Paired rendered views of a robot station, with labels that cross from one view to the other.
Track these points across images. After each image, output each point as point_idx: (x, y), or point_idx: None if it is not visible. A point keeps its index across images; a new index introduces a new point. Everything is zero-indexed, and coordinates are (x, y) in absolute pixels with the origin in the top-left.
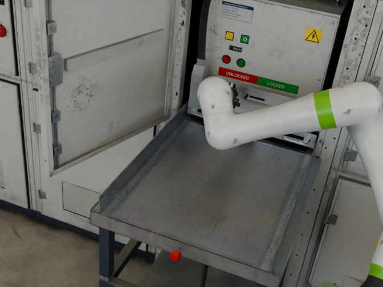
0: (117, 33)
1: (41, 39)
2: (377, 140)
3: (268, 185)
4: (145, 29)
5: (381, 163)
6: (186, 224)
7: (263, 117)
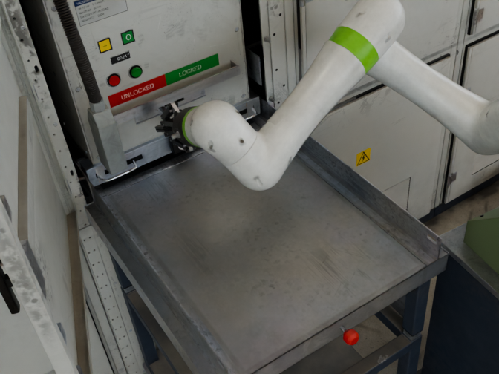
0: (12, 148)
1: (15, 241)
2: (394, 50)
3: (292, 185)
4: (15, 113)
5: (416, 70)
6: (312, 297)
7: (304, 108)
